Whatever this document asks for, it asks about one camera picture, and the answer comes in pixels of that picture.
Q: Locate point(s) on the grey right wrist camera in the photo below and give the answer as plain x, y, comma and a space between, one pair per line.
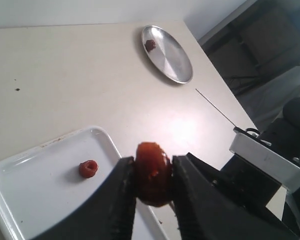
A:
259, 154

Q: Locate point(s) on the red fruit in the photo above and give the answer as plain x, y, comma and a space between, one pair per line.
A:
150, 45
88, 168
153, 174

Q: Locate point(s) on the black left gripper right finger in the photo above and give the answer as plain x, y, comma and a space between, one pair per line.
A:
208, 206

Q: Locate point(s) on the white rectangular plastic tray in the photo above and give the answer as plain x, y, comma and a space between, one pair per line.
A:
41, 186

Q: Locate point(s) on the round metal plate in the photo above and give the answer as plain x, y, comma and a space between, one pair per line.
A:
168, 57

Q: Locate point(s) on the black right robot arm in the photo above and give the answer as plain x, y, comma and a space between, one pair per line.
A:
284, 132

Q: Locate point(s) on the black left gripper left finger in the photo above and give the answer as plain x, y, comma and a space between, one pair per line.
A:
108, 214

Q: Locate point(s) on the thin metal skewer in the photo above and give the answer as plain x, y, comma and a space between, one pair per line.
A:
215, 107

